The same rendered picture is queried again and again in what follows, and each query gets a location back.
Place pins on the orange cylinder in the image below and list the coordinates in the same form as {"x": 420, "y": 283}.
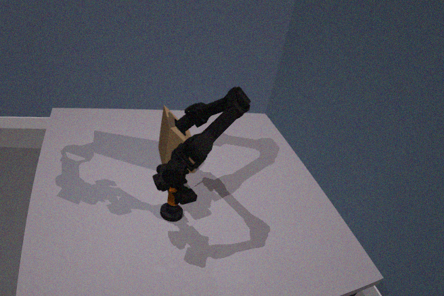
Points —
{"x": 171, "y": 198}

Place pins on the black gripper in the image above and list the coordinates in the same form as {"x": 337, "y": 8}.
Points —
{"x": 183, "y": 194}

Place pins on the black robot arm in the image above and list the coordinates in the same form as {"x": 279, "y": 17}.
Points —
{"x": 197, "y": 147}

